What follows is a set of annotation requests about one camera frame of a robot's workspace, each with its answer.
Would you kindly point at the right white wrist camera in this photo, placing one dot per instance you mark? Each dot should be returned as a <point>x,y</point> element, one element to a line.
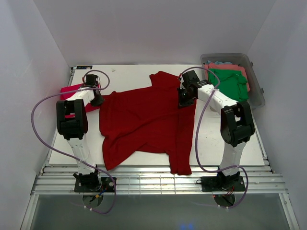
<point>181,80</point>

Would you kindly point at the salmon pink t shirt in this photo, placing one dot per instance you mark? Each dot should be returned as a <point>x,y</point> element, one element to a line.
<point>229,67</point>

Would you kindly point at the blue label sticker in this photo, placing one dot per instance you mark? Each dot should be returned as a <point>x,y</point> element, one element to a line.
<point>84,67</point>

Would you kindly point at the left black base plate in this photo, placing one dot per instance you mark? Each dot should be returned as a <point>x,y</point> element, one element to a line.
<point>105,184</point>

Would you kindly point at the green t shirt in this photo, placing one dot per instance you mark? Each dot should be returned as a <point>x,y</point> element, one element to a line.
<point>232,84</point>

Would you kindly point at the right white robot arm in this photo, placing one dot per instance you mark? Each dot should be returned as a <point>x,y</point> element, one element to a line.
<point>236,128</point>

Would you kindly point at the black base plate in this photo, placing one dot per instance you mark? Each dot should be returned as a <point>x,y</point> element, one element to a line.
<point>105,184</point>
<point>217,184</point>

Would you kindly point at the clear plastic bin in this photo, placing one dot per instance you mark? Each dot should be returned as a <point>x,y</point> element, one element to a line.
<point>255,95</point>

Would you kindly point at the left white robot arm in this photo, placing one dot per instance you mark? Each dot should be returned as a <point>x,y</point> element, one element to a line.
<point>72,121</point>

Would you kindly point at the dark red t shirt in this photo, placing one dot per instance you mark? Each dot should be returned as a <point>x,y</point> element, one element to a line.
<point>148,120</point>

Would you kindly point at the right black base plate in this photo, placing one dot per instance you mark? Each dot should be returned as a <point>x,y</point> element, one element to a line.
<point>217,184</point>

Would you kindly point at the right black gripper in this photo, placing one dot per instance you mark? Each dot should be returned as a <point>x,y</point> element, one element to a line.
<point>181,102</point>

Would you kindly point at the light blue t shirt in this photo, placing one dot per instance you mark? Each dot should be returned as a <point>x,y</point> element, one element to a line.
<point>219,63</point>

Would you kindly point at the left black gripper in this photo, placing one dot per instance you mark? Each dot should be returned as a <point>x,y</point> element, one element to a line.
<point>99,102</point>

